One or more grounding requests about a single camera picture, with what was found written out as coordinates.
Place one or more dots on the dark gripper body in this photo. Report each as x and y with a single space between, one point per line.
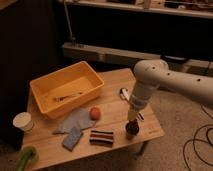
132 127

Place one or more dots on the metal cup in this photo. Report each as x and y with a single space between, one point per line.
130 135

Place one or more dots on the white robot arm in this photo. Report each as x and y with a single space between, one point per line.
150 74

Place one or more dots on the white cup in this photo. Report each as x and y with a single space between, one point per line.
23 121

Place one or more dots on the striped red white black cloth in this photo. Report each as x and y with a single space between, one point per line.
101 137

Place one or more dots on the wooden table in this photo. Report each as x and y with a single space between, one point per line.
113 118

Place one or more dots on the orange ball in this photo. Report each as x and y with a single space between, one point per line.
95 113

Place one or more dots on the blue sponge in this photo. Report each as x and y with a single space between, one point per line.
72 139

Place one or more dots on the blue grey cloth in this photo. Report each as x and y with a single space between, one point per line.
78 118

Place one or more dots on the fork in bin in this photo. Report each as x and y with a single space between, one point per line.
58 99

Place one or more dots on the yellow plastic bin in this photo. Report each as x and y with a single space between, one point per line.
79 77

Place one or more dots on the green curved toy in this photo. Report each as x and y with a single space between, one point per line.
27 156

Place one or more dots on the white handled spoon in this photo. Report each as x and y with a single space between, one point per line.
123 93

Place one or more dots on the grey shelf rail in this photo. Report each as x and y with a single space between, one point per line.
124 57

